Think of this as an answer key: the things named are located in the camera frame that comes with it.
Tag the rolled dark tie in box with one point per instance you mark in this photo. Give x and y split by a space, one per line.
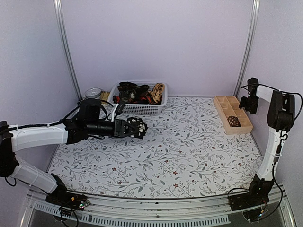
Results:
233 121

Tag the woven bamboo mat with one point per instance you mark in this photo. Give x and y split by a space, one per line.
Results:
104 95

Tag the clear plastic cup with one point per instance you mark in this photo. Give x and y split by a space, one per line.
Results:
256 165

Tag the right aluminium frame post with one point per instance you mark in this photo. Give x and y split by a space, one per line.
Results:
249 44

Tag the left aluminium frame post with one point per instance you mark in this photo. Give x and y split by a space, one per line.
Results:
62 31

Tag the red navy striped tie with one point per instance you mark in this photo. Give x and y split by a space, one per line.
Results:
145 100

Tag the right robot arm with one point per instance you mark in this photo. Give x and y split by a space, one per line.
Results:
280 119

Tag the patterned ceramic bowl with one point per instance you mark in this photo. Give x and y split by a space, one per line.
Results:
93 93

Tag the dark floral brown tie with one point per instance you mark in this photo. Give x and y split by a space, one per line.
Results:
132 90

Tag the black white floral tie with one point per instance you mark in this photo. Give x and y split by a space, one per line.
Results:
140 127

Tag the aluminium frame post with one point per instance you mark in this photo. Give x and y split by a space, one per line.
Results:
249 44
62 31

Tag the yellow beetle print tie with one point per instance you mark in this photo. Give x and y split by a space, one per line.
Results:
156 93

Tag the wooden divided box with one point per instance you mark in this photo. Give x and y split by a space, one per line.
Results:
229 105

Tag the front aluminium rail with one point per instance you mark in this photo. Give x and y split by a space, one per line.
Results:
213 211

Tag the white plastic basket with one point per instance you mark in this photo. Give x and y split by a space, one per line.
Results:
153 109

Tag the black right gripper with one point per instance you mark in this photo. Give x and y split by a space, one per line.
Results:
243 103

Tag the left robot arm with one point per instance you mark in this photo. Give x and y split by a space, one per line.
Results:
84 124

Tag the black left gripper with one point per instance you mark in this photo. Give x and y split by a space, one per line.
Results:
119 129

